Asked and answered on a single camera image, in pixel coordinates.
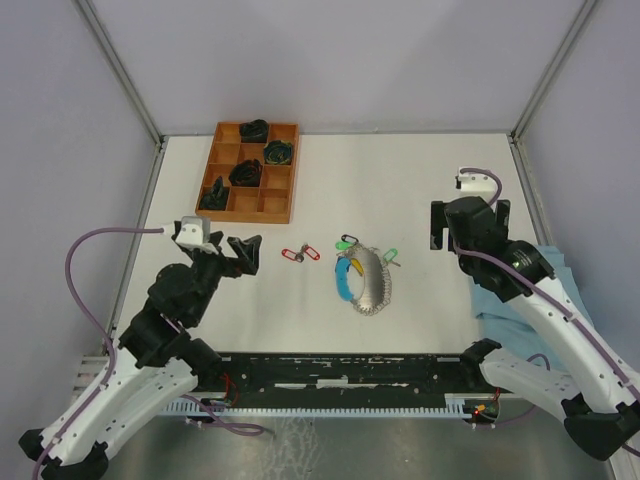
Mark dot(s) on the aluminium frame post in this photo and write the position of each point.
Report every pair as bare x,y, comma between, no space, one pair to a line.
554,67
91,18

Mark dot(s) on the green tag key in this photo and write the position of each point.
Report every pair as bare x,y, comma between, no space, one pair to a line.
342,245

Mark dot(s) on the white cable duct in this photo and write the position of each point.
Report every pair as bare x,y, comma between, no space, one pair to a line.
451,408

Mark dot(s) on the right aluminium frame post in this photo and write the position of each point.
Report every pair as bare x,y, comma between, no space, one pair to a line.
554,67

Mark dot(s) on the black tag key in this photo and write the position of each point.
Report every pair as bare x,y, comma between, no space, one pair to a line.
349,238

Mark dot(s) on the wooden compartment tray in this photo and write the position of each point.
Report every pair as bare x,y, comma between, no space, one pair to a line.
271,202

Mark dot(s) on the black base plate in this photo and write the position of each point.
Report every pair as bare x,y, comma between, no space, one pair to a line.
323,380

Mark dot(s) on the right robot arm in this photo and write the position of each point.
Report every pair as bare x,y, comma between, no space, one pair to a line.
596,394

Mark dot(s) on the black rolled belt middle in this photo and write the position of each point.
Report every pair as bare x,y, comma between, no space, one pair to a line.
246,174

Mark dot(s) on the light blue cloth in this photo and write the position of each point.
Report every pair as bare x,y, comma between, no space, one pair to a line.
501,323

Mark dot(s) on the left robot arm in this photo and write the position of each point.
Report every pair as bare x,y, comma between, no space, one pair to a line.
152,363

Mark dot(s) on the red tag key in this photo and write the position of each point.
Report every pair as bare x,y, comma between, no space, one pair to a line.
308,251
291,255

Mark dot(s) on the red tag key right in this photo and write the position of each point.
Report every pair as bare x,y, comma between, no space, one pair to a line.
308,251

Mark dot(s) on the red tag key left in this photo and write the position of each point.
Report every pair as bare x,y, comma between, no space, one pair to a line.
291,255

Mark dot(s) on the left aluminium frame post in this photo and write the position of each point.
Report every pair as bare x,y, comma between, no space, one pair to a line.
91,18

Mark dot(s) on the black rolled belt top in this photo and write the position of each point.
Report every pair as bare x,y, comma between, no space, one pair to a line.
255,131

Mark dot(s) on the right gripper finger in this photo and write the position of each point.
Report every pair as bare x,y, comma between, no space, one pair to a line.
439,237
502,215

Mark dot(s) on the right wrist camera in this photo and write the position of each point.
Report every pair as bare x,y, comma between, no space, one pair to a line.
471,181

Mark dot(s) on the green blue rolled belt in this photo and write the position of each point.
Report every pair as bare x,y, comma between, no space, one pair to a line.
278,153

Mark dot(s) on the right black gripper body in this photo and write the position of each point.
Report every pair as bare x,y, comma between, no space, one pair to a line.
504,232

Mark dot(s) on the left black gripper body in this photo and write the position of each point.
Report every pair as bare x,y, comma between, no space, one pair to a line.
211,267

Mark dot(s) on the black green rolled belt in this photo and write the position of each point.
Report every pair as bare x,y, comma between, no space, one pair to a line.
215,198

